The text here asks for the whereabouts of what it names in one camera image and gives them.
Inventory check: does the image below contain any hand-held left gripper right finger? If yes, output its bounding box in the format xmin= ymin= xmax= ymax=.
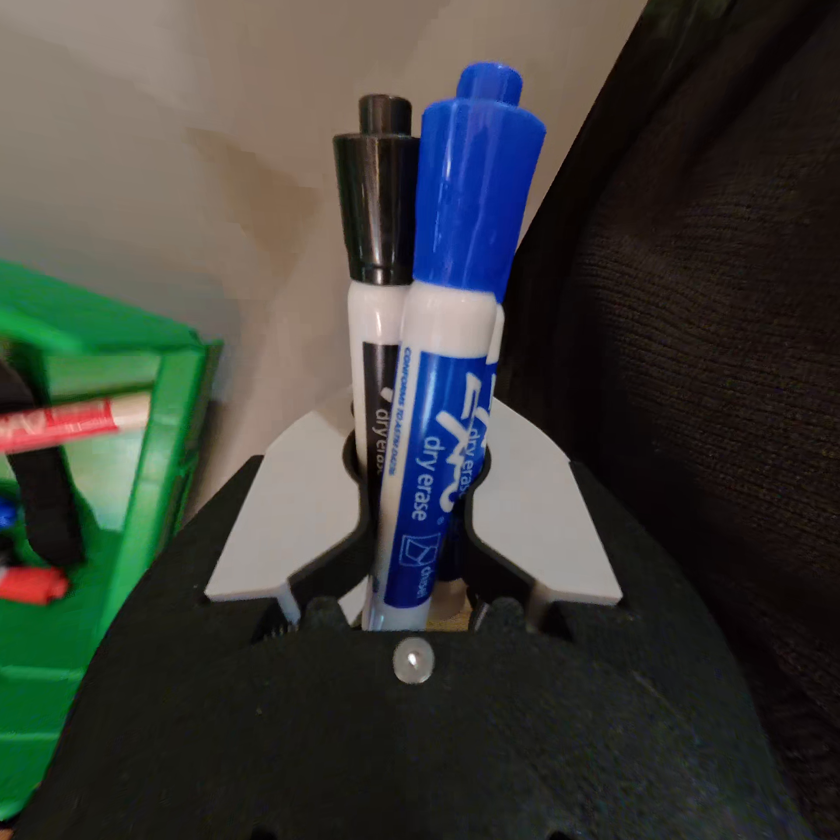
xmin=462 ymin=397 xmax=623 ymax=624

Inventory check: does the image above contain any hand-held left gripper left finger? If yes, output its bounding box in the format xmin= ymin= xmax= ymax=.
xmin=205 ymin=410 xmax=368 ymax=621

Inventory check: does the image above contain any green plastic bin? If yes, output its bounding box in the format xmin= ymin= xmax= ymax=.
xmin=0 ymin=259 xmax=224 ymax=818

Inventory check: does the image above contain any red dry-erase marker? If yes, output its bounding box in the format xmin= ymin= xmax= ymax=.
xmin=0 ymin=566 xmax=72 ymax=606
xmin=0 ymin=392 xmax=153 ymax=455

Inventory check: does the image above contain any black strap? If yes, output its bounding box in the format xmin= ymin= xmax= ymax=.
xmin=0 ymin=354 xmax=88 ymax=568

